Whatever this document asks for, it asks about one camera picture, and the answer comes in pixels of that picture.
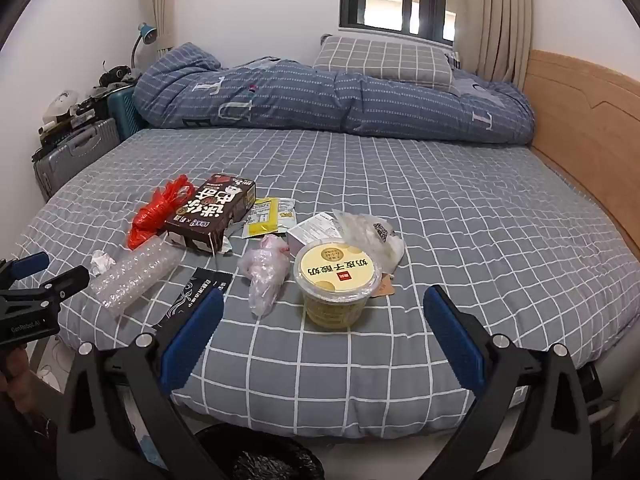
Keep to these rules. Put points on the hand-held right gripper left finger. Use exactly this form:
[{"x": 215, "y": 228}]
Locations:
[{"x": 192, "y": 345}]

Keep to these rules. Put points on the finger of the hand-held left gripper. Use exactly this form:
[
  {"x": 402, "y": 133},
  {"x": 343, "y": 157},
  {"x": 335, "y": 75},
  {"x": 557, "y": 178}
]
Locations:
[
  {"x": 65, "y": 282},
  {"x": 31, "y": 263}
]

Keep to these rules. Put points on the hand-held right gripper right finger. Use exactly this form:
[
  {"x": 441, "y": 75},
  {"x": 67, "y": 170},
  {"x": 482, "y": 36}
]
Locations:
[{"x": 457, "y": 345}]

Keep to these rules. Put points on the clear plastic bag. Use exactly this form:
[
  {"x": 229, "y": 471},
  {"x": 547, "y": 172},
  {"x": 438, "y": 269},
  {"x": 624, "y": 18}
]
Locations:
[{"x": 262, "y": 270}]

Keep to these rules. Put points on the red plastic bag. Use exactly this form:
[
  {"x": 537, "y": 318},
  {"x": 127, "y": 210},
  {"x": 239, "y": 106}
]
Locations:
[{"x": 150, "y": 215}]

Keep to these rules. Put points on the black trash bin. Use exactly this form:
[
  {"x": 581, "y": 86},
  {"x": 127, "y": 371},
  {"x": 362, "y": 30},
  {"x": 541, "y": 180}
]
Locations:
[{"x": 260, "y": 460}]

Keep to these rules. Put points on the brown snack box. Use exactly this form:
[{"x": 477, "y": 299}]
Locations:
[{"x": 210, "y": 210}]

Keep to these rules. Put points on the yellow snack packet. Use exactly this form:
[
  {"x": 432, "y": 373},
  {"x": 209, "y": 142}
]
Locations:
[{"x": 265, "y": 215}]

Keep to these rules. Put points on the white cardboard box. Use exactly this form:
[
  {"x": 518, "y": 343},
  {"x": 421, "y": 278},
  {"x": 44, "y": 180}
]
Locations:
[{"x": 315, "y": 230}]

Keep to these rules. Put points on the person's left hand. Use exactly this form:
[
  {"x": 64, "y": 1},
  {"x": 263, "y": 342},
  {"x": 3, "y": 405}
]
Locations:
[{"x": 14, "y": 375}]

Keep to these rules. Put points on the white crumpled tissue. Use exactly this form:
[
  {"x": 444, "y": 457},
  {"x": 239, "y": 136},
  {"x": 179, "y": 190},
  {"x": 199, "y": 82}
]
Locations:
[{"x": 102, "y": 261}]

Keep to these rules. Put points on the black paper packet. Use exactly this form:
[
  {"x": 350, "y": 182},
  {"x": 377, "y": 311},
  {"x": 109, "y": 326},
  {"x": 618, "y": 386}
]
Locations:
[{"x": 185, "y": 295}]

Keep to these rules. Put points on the brown paper tag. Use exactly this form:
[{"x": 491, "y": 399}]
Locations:
[{"x": 385, "y": 285}]

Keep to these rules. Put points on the grey suitcase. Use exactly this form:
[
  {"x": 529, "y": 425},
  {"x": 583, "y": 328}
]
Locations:
[{"x": 75, "y": 155}]

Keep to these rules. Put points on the grey checked bed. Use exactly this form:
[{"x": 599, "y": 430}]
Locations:
[{"x": 450, "y": 210}]

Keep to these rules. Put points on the clear plastic wrapper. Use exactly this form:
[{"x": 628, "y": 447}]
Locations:
[{"x": 370, "y": 240}]

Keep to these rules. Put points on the yellow yogurt cup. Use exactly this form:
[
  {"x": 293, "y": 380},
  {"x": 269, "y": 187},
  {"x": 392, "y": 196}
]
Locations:
[{"x": 335, "y": 270}]

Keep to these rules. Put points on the dark clutter pile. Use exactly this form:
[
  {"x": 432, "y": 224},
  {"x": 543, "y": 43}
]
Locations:
[{"x": 75, "y": 117}]

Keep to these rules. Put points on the white rounded object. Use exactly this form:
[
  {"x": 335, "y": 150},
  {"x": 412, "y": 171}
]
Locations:
[{"x": 60, "y": 102}]

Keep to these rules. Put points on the teal suitcase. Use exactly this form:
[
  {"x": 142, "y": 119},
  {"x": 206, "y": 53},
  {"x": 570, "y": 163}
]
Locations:
[{"x": 125, "y": 110}]

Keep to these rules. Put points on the black bag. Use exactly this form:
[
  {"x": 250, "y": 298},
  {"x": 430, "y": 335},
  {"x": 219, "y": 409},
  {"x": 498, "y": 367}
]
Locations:
[{"x": 115, "y": 76}]

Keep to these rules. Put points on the wooden headboard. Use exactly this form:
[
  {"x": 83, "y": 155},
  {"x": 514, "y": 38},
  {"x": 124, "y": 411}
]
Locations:
[{"x": 590, "y": 125}]

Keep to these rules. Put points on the blue desk lamp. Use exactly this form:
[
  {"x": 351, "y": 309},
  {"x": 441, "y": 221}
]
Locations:
[{"x": 148, "y": 34}]

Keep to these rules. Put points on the blue striped duvet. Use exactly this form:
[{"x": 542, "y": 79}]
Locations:
[{"x": 300, "y": 95}]

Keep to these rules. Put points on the beige curtain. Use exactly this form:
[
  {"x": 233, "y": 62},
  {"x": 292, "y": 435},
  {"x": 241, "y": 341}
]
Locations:
[
  {"x": 500, "y": 20},
  {"x": 165, "y": 5}
]

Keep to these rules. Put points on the grey checked pillow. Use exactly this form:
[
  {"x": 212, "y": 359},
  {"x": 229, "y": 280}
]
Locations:
[{"x": 380, "y": 60}]

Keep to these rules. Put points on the dark framed window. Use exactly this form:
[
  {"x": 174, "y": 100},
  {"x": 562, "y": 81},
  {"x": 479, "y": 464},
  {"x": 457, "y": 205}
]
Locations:
[{"x": 400, "y": 5}]

